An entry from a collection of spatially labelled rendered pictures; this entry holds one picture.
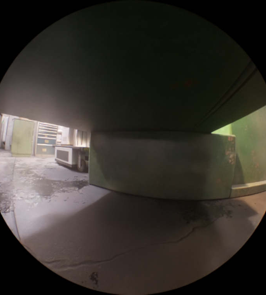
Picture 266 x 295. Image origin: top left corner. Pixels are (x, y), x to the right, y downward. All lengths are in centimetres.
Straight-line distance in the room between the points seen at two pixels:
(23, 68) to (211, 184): 101
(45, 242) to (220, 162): 104
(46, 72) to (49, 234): 52
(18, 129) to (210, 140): 338
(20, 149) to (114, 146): 265
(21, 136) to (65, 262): 288
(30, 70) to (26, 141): 284
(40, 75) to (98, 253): 52
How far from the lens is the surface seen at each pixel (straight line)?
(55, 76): 27
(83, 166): 143
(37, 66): 26
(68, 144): 211
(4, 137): 596
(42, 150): 332
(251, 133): 120
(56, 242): 47
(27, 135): 308
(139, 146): 73
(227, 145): 86
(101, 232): 49
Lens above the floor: 35
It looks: 1 degrees up
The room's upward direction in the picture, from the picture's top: 3 degrees clockwise
